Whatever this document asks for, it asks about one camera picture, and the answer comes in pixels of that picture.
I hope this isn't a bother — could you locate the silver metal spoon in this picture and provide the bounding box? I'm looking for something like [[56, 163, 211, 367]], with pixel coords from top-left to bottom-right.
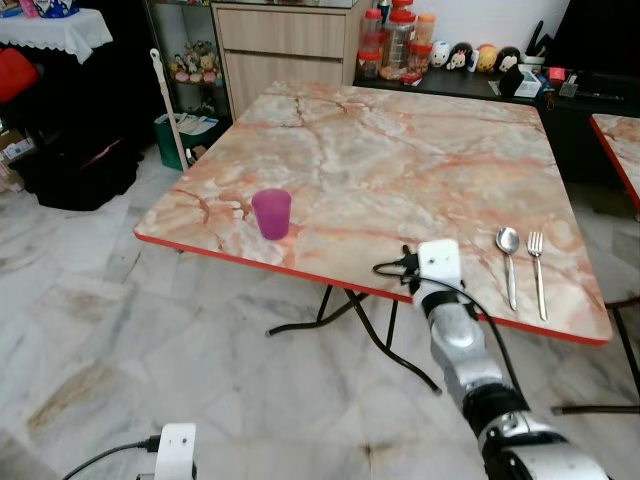
[[496, 227, 522, 312]]

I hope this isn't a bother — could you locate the silver metal fork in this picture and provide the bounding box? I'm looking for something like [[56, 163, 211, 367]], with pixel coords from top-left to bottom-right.
[[526, 232, 550, 323]]

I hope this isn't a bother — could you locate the purple plastic cup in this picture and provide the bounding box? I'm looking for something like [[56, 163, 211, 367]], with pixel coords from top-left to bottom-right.
[[251, 188, 293, 242]]

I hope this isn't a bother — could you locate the small red lid jar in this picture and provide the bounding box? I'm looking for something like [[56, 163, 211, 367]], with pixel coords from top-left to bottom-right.
[[404, 42, 434, 87]]

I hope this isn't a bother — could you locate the white animal figurine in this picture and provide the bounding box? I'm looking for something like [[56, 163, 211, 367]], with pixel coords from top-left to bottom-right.
[[430, 41, 452, 72]]

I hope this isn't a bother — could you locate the white paper card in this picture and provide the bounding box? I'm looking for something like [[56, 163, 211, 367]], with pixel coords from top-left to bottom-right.
[[514, 77, 544, 99]]

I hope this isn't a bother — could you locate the black and white figurine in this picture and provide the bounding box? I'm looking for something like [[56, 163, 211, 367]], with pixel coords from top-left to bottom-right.
[[448, 42, 474, 74]]

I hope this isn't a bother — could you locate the yellow figurine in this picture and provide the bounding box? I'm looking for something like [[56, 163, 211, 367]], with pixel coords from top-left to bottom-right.
[[474, 43, 499, 75]]

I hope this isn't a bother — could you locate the slim red lid jar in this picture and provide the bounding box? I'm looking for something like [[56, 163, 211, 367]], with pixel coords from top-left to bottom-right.
[[357, 8, 387, 82]]

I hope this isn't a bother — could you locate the black round figurine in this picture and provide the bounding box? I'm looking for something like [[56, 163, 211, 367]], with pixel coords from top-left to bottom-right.
[[497, 45, 523, 76]]

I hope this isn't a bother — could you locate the light wooden drawer cabinet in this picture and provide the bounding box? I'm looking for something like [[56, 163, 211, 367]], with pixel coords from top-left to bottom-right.
[[212, 0, 367, 122]]

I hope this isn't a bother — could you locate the large red lid jar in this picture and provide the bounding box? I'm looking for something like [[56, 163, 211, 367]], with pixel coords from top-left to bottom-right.
[[384, 3, 417, 77]]

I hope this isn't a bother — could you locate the orange lid jar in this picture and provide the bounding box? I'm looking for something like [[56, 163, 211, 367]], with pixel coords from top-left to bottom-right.
[[415, 12, 439, 46]]

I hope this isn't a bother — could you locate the green bin with papers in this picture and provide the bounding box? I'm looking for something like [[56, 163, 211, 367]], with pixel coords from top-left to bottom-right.
[[154, 111, 224, 172]]

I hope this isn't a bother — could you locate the glass display cabinet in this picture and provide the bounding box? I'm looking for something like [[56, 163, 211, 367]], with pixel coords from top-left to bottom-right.
[[144, 0, 237, 133]]

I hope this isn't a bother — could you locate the long white stick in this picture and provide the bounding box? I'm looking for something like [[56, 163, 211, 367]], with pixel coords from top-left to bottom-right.
[[149, 48, 189, 170]]

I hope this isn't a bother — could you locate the group of small dolls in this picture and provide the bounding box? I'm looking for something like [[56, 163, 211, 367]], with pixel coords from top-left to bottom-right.
[[169, 41, 222, 85]]

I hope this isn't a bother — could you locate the black television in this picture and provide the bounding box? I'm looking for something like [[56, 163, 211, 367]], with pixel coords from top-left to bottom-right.
[[544, 0, 640, 77]]

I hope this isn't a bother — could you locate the black bag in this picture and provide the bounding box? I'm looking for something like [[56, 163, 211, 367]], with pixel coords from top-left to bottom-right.
[[18, 128, 143, 212]]

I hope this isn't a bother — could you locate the white lace tablecloth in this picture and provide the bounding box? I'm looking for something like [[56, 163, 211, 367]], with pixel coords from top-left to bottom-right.
[[0, 8, 115, 64]]

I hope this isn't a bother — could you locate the blue patterned bowl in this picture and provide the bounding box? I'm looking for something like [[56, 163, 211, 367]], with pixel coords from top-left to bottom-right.
[[35, 0, 82, 20]]

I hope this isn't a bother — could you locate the red bag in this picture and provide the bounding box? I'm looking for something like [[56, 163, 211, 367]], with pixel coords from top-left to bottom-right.
[[0, 47, 42, 107]]

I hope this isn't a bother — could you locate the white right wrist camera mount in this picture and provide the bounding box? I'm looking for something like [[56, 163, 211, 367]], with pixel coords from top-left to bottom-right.
[[414, 239, 464, 304]]

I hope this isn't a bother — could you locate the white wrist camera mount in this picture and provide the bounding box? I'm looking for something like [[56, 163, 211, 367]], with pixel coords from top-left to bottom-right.
[[414, 239, 464, 304], [154, 423, 199, 480]]

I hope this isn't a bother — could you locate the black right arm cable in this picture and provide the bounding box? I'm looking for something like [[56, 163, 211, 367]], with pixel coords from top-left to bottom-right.
[[372, 250, 522, 399]]

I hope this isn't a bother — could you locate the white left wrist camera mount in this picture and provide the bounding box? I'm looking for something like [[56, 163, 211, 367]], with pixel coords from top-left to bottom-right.
[[154, 423, 199, 480]]

